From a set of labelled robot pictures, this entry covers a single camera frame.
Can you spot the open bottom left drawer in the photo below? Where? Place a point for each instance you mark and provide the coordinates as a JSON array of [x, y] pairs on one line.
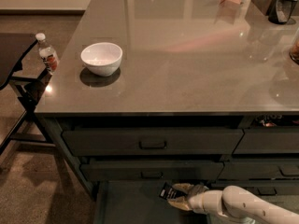
[[138, 202]]

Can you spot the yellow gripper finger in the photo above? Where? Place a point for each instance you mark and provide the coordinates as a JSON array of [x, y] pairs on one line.
[[185, 187], [180, 203]]

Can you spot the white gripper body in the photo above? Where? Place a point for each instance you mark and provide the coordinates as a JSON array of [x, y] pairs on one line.
[[196, 198]]

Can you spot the clear plastic water bottle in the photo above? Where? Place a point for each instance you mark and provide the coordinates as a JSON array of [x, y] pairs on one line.
[[47, 53]]

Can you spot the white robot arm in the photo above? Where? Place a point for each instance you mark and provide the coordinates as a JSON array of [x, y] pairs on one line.
[[233, 205]]

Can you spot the dark metal cup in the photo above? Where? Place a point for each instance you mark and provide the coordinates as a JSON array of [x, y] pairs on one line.
[[281, 11]]

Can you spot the middle left drawer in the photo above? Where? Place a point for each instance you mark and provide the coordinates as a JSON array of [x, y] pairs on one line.
[[151, 170]]

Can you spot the middle right drawer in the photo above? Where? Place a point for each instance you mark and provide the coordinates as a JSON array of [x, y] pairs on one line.
[[248, 170]]

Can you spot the dark chair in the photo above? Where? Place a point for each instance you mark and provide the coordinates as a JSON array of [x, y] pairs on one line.
[[13, 48]]

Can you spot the bottom right drawer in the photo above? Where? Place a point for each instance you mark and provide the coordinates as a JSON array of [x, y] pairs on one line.
[[262, 187]]

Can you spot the top right drawer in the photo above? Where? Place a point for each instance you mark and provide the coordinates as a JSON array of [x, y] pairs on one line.
[[269, 141]]

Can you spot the white ceramic bowl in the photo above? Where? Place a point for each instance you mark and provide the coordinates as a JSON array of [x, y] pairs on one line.
[[102, 59]]

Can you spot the top left drawer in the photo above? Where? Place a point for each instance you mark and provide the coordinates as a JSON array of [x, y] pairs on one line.
[[151, 141]]

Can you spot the glass jar with snacks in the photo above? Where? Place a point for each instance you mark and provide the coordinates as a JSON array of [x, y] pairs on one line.
[[294, 51]]

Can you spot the blue rxbar blueberry wrapper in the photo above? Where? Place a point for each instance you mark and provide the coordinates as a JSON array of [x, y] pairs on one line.
[[168, 192]]

